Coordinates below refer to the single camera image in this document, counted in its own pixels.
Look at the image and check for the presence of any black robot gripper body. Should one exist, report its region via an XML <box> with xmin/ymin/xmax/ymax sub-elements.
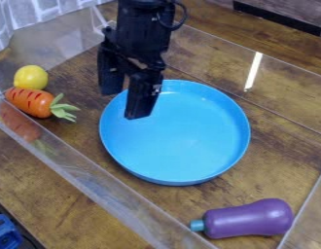
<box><xmin>103</xmin><ymin>0</ymin><xmax>175</xmax><ymax>71</ymax></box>

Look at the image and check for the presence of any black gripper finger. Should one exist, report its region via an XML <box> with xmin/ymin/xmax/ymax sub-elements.
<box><xmin>125</xmin><ymin>70</ymin><xmax>163</xmax><ymax>120</ymax></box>
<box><xmin>98</xmin><ymin>46</ymin><xmax>125</xmax><ymax>95</ymax></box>

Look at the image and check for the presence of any orange toy carrot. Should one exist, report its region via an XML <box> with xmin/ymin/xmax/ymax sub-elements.
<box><xmin>4</xmin><ymin>87</ymin><xmax>79</xmax><ymax>122</ymax></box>

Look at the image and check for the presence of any blue round tray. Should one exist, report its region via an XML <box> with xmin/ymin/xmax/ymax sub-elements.
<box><xmin>99</xmin><ymin>80</ymin><xmax>252</xmax><ymax>186</ymax></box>

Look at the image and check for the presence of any yellow toy lemon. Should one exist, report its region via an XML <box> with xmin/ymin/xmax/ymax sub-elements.
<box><xmin>15</xmin><ymin>65</ymin><xmax>48</xmax><ymax>89</ymax></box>

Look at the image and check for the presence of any white mesh curtain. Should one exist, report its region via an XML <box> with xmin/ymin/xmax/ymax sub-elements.
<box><xmin>0</xmin><ymin>0</ymin><xmax>114</xmax><ymax>52</ymax></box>

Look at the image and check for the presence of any purple toy eggplant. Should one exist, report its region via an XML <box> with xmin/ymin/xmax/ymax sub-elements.
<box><xmin>190</xmin><ymin>198</ymin><xmax>294</xmax><ymax>239</ymax></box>

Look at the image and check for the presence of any blue object at corner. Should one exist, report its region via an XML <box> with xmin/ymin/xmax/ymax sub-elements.
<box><xmin>0</xmin><ymin>214</ymin><xmax>23</xmax><ymax>249</ymax></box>

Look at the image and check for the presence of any clear acrylic barrier frame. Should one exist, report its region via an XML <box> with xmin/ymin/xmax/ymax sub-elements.
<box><xmin>0</xmin><ymin>3</ymin><xmax>321</xmax><ymax>249</ymax></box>

